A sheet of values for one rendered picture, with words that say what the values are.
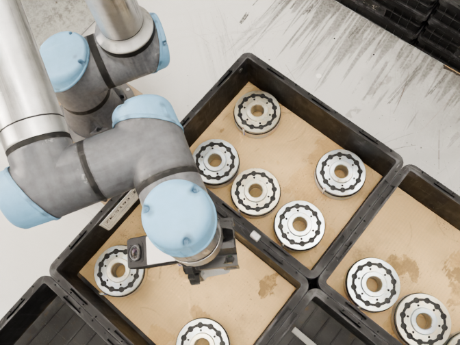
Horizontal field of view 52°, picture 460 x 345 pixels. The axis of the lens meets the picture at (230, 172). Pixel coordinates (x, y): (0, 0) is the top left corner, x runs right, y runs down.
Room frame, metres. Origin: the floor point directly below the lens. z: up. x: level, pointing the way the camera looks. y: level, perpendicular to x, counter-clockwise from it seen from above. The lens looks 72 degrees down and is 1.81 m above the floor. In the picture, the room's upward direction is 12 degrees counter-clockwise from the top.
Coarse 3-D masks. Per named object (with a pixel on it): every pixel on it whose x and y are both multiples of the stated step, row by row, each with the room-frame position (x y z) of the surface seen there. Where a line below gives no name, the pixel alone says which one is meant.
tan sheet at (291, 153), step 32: (224, 128) 0.42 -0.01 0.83; (288, 128) 0.39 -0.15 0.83; (256, 160) 0.33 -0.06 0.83; (288, 160) 0.31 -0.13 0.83; (224, 192) 0.27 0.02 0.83; (256, 192) 0.26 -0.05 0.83; (288, 192) 0.24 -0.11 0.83; (320, 192) 0.23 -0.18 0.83; (256, 224) 0.19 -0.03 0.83; (320, 256) 0.10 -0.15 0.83
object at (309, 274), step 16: (240, 64) 0.51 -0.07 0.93; (256, 64) 0.51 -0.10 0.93; (224, 80) 0.49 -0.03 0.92; (288, 80) 0.45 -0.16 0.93; (208, 96) 0.45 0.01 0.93; (304, 96) 0.41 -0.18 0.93; (192, 112) 0.43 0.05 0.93; (336, 112) 0.36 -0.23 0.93; (352, 128) 0.32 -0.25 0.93; (384, 144) 0.27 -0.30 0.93; (400, 160) 0.24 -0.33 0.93; (208, 192) 0.25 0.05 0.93; (224, 208) 0.22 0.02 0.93; (368, 208) 0.16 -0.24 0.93; (240, 224) 0.18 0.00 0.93; (352, 224) 0.14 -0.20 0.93; (272, 240) 0.14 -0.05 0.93; (336, 240) 0.11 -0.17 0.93; (288, 256) 0.10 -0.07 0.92; (304, 272) 0.07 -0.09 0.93; (320, 272) 0.06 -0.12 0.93
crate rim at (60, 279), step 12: (108, 204) 0.27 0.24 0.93; (96, 216) 0.25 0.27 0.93; (228, 216) 0.20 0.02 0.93; (84, 228) 0.23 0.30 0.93; (240, 228) 0.17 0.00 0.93; (252, 240) 0.14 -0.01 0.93; (72, 252) 0.19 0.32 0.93; (264, 252) 0.12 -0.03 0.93; (60, 264) 0.17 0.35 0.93; (288, 264) 0.09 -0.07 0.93; (60, 276) 0.15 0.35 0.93; (300, 276) 0.06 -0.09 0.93; (72, 288) 0.13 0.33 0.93; (300, 288) 0.04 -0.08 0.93; (84, 300) 0.10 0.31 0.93; (300, 300) 0.02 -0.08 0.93; (96, 312) 0.07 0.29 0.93; (288, 312) 0.01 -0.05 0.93; (108, 324) 0.05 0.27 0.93; (276, 324) -0.01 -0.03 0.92; (120, 336) 0.02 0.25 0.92; (264, 336) -0.03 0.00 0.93
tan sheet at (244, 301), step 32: (128, 224) 0.25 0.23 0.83; (96, 256) 0.20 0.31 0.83; (256, 256) 0.13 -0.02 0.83; (160, 288) 0.10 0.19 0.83; (192, 288) 0.09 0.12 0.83; (224, 288) 0.08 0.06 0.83; (256, 288) 0.06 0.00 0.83; (288, 288) 0.05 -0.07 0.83; (160, 320) 0.04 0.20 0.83; (224, 320) 0.02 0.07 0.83; (256, 320) 0.00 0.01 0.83
